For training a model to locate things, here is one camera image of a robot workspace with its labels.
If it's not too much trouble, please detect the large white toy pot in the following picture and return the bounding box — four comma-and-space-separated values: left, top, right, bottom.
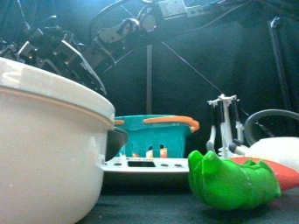
0, 57, 129, 224

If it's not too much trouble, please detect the white toy stove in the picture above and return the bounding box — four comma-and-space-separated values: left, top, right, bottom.
101, 157, 190, 174

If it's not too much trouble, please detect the orange white toy in basket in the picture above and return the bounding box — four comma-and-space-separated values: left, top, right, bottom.
132, 145, 169, 158

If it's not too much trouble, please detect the white utensil rack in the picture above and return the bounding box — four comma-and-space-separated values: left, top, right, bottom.
206, 93, 238, 158

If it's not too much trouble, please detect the green toy bell pepper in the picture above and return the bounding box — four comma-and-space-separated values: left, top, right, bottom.
186, 150, 282, 212

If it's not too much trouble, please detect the red toy vegetable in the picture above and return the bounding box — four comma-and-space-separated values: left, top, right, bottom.
229, 156, 299, 193

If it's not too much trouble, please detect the grey vertical frame pole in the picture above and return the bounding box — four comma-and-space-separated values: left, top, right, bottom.
145, 44, 153, 116

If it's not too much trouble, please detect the thin diagonal cable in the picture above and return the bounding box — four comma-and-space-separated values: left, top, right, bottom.
160, 41, 225, 95

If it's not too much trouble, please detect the teal basket with orange handles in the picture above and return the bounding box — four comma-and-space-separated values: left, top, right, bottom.
113, 114, 201, 159

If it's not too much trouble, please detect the black-handled toy utensil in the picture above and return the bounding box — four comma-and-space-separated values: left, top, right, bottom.
205, 104, 218, 153
232, 100, 245, 144

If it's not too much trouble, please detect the dark bent frame pole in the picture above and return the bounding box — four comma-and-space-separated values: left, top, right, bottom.
266, 16, 293, 112

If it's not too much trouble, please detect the white kettle with grey handle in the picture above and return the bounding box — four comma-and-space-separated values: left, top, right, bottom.
228, 108, 299, 173

